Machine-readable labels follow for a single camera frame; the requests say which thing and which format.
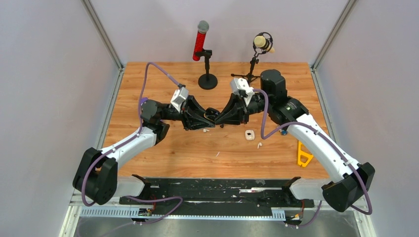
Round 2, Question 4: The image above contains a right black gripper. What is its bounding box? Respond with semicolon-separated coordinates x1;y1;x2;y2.
213;93;271;125

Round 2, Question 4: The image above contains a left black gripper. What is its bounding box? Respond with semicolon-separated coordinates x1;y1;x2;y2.
161;95;215;131

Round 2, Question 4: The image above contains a black earbud charging case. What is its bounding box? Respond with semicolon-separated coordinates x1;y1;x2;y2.
204;108;220;122

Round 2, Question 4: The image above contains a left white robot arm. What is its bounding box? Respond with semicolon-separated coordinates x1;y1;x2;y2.
73;95;220;206

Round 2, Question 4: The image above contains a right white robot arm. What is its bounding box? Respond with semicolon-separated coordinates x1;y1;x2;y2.
215;69;375;215

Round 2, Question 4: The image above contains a white earbud charging case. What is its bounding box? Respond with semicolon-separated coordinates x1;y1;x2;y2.
245;129;255;141

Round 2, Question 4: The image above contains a black tripod mic stand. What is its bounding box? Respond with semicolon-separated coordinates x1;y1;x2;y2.
230;52;267;85

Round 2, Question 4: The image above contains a purple metronome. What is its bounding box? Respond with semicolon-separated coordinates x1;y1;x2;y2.
140;97;148;106

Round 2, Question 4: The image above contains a beige condenser microphone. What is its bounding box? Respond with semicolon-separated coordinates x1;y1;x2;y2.
253;32;275;55

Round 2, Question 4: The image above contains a yellow plastic triangle toy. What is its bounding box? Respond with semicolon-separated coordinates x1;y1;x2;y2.
297;141;314;167

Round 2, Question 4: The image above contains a red glitter microphone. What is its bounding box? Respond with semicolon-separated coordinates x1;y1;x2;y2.
192;20;210;61

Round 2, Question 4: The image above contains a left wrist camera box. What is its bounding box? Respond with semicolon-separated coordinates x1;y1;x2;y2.
170;86;189;113

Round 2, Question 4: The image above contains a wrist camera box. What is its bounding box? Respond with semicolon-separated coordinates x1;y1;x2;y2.
230;78;254;105
170;86;189;113

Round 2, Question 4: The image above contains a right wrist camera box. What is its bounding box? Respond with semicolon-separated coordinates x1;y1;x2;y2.
230;78;254;105

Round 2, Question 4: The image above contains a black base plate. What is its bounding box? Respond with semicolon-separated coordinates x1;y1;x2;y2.
87;177;331;217

